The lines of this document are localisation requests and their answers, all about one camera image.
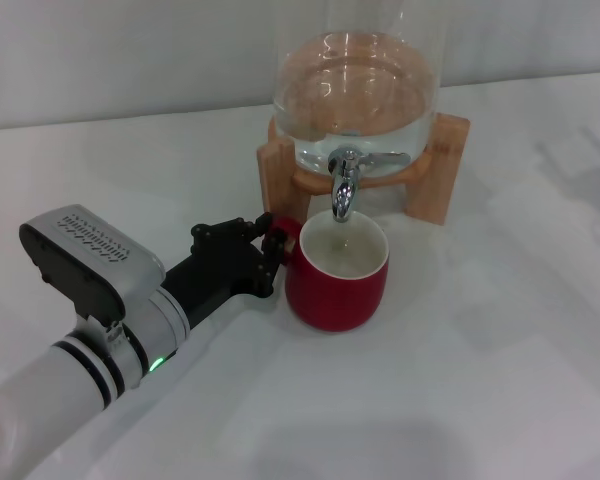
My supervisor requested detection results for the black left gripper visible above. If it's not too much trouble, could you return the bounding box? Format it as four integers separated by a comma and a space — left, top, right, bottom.
162, 211, 290, 331

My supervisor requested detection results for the red ceramic cup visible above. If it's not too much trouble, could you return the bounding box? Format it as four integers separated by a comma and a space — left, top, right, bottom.
269, 210, 391, 334

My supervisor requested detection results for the chrome faucet tap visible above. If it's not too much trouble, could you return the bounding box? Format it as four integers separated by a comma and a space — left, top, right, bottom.
327, 147, 412, 224

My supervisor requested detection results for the glass water dispenser jar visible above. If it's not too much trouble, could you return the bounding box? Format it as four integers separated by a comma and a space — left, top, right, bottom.
270, 0, 449, 174

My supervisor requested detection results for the wooden dispenser stand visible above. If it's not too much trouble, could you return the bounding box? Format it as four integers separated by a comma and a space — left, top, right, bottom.
257, 112, 470, 225

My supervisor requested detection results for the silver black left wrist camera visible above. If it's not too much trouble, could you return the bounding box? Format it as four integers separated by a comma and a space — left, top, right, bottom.
18, 203, 167, 326

